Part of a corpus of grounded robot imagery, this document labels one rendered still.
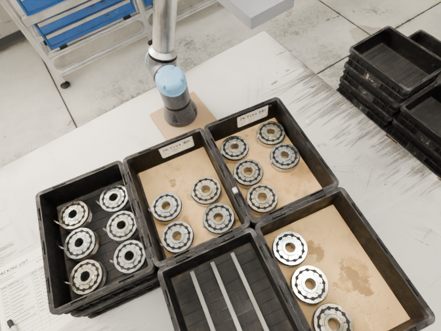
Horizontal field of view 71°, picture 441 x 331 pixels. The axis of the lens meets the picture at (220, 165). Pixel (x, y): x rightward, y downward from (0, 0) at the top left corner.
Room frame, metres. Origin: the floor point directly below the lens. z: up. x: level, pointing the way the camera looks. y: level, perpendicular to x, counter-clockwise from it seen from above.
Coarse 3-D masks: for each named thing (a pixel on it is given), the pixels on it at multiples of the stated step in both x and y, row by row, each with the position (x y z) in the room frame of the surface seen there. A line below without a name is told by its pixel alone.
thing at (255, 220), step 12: (252, 108) 0.70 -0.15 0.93; (216, 120) 0.68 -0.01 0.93; (300, 132) 0.57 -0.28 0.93; (216, 144) 0.58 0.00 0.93; (312, 144) 0.51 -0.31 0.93; (228, 168) 0.48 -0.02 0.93; (324, 168) 0.42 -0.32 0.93; (336, 180) 0.37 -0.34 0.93; (240, 192) 0.39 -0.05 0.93; (312, 192) 0.35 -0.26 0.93; (324, 192) 0.34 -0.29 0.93; (288, 204) 0.32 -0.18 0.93; (252, 216) 0.31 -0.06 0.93; (264, 216) 0.30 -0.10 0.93
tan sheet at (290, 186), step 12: (240, 132) 0.68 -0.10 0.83; (252, 132) 0.67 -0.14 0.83; (252, 144) 0.62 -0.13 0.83; (252, 156) 0.57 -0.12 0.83; (264, 156) 0.56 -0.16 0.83; (300, 156) 0.53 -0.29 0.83; (264, 168) 0.51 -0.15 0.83; (300, 168) 0.48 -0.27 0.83; (264, 180) 0.46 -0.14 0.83; (276, 180) 0.46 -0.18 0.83; (288, 180) 0.45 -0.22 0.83; (300, 180) 0.44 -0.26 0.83; (312, 180) 0.43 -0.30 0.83; (288, 192) 0.40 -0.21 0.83; (300, 192) 0.39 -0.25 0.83
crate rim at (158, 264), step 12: (192, 132) 0.65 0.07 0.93; (204, 132) 0.64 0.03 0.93; (156, 144) 0.63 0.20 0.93; (132, 156) 0.60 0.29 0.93; (216, 156) 0.53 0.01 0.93; (132, 180) 0.50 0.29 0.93; (228, 180) 0.44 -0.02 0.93; (132, 192) 0.46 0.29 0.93; (240, 204) 0.35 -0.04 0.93; (144, 228) 0.33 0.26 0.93; (240, 228) 0.28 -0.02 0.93; (216, 240) 0.26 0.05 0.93; (180, 252) 0.24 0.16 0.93; (192, 252) 0.24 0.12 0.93; (156, 264) 0.22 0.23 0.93
